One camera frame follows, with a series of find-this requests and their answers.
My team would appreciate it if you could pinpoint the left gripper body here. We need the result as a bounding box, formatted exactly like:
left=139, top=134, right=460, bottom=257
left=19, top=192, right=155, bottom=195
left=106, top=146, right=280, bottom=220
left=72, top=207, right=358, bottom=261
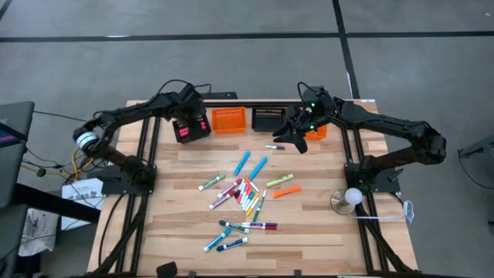
left=171, top=84, right=207, bottom=121

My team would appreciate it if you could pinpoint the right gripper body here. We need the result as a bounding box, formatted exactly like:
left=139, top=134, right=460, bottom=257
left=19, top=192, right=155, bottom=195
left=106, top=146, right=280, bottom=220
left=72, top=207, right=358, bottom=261
left=287, top=87, right=337, bottom=134

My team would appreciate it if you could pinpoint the pink Sharpie highlighter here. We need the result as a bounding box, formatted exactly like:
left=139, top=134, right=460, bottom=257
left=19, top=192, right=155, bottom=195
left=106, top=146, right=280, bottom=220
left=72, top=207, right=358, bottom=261
left=178, top=120, right=208, bottom=136

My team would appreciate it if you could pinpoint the yellow-green highlighter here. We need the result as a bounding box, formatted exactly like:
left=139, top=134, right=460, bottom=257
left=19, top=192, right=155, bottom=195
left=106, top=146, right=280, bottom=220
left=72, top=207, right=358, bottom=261
left=265, top=173, right=295, bottom=188

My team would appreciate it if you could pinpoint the blue Sharpie highlighter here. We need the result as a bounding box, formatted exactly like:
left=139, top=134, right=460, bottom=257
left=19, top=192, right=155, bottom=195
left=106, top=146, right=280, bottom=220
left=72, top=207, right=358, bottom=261
left=232, top=150, right=252, bottom=177
left=248, top=156, right=269, bottom=181

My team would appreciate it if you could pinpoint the orange highlighter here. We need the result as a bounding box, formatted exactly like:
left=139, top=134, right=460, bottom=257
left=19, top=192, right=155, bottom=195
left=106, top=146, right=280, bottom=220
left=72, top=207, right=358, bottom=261
left=271, top=185, right=303, bottom=199

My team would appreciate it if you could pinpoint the Expo marker light green cap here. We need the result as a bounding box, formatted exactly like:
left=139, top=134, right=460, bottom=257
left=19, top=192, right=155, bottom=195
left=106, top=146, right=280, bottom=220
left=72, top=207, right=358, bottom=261
left=198, top=173, right=227, bottom=192

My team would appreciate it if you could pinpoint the Expo marker magenta cap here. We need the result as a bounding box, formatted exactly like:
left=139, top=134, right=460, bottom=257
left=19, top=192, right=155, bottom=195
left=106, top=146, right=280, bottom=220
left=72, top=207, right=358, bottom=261
left=216, top=178, right=243, bottom=200

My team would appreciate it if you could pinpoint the Expo marker dark blue cap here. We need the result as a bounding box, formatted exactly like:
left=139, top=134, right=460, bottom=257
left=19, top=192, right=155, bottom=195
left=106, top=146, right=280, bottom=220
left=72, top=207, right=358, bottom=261
left=215, top=236, right=249, bottom=253

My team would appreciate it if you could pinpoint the black plastic basket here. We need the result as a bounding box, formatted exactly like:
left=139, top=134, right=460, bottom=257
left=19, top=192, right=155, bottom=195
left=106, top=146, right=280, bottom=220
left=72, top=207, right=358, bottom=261
left=251, top=107, right=287, bottom=133
left=171, top=114, right=212, bottom=145

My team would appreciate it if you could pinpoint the orange plastic basket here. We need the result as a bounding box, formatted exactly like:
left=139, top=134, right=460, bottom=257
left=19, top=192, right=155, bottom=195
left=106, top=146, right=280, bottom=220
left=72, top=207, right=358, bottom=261
left=211, top=106, right=248, bottom=135
left=304, top=124, right=328, bottom=141

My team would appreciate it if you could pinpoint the black rectangular box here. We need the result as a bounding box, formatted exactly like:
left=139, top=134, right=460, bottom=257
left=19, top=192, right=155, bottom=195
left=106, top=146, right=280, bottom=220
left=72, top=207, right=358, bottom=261
left=201, top=91, right=239, bottom=100

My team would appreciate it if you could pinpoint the brass lamp with white bulb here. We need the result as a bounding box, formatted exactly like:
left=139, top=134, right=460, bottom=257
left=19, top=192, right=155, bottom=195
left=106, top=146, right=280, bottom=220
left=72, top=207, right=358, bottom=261
left=330, top=187, right=364, bottom=215

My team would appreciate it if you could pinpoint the thin pink marker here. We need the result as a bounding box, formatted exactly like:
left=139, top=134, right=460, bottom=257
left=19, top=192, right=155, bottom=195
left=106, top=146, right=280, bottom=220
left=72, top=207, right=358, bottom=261
left=236, top=183, right=251, bottom=205

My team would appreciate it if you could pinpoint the thin yellow marker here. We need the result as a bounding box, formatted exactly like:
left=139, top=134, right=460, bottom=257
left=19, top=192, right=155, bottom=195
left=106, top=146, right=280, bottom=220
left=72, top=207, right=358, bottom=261
left=245, top=195, right=261, bottom=217

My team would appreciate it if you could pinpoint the white printed paper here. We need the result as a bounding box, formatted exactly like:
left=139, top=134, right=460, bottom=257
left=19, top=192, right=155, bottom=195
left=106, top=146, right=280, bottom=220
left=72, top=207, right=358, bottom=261
left=60, top=177, right=105, bottom=232

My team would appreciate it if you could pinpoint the small black object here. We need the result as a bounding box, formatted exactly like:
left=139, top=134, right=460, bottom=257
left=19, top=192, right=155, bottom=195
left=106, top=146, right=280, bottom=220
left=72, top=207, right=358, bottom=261
left=156, top=261, right=178, bottom=278

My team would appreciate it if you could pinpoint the grey chair base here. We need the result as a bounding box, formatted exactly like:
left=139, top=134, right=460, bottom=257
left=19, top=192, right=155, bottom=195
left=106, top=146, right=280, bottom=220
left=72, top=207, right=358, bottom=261
left=457, top=134, right=494, bottom=159

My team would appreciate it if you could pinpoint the black desk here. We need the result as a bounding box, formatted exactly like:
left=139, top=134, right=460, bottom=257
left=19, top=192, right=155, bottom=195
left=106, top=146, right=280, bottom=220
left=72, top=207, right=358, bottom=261
left=0, top=100, right=102, bottom=278

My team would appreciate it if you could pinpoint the white bag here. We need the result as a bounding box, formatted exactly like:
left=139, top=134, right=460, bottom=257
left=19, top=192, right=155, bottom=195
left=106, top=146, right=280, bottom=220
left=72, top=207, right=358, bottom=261
left=18, top=207, right=59, bottom=258

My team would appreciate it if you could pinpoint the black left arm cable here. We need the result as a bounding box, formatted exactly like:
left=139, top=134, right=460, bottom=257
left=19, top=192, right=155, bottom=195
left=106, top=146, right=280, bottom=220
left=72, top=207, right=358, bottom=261
left=157, top=79, right=213, bottom=98

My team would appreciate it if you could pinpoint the white lamp cable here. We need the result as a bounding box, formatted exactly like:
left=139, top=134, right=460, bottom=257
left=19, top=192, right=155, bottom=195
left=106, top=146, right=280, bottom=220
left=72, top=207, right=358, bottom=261
left=349, top=199, right=416, bottom=225

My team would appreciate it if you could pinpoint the yellow floor cable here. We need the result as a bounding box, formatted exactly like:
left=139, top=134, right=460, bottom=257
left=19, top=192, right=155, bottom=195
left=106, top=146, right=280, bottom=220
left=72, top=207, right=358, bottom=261
left=69, top=147, right=96, bottom=181

